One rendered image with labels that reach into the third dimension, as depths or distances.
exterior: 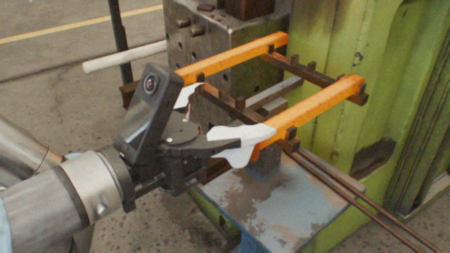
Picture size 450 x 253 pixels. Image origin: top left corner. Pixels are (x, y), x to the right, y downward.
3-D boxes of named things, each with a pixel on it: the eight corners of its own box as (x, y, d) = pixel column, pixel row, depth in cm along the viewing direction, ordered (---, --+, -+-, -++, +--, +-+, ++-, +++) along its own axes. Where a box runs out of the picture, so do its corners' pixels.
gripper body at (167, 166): (179, 149, 54) (103, 189, 48) (174, 100, 49) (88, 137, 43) (212, 178, 50) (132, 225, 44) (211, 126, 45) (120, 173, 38)
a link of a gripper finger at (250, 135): (272, 156, 51) (205, 160, 50) (276, 121, 47) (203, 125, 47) (276, 172, 48) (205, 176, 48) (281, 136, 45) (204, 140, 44)
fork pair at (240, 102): (238, 110, 68) (238, 101, 67) (217, 98, 72) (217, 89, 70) (315, 70, 80) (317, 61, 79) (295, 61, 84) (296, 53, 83)
